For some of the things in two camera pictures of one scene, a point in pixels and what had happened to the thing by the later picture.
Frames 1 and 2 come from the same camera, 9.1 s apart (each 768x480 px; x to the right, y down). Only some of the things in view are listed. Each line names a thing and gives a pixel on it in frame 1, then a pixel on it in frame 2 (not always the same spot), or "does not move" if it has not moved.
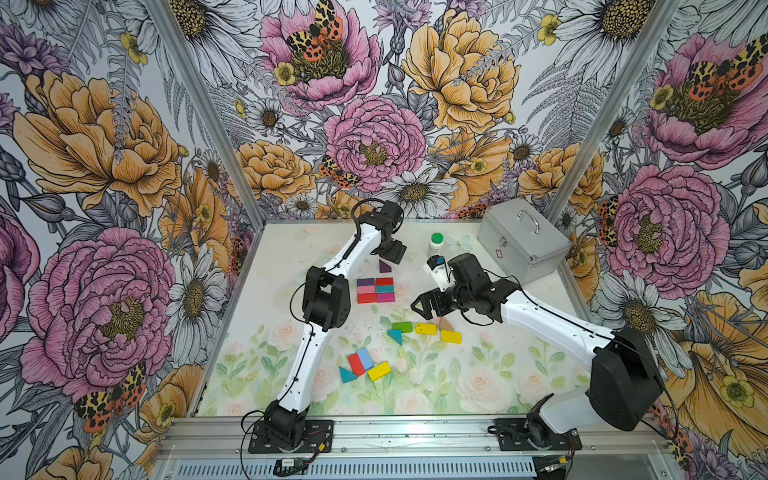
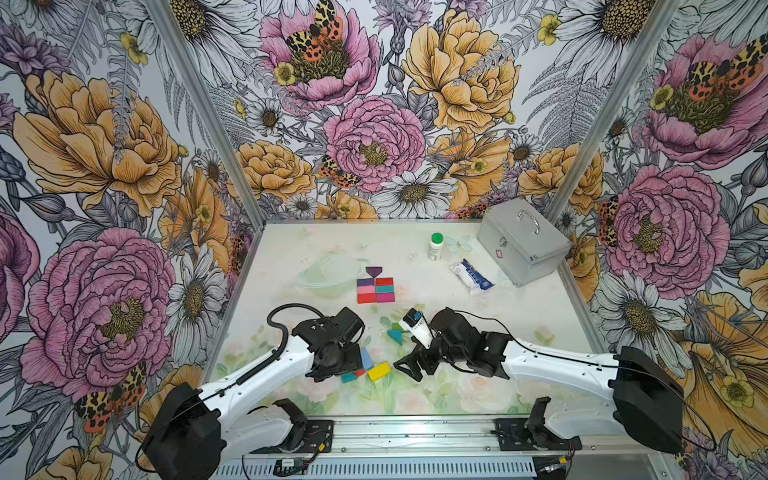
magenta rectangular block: (385, 297) does not move
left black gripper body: (389, 250) -> (345, 361)
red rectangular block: (364, 298) does not move
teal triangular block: (396, 335) does not move
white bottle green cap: (436, 244) does not move
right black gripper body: (444, 300) -> (438, 353)
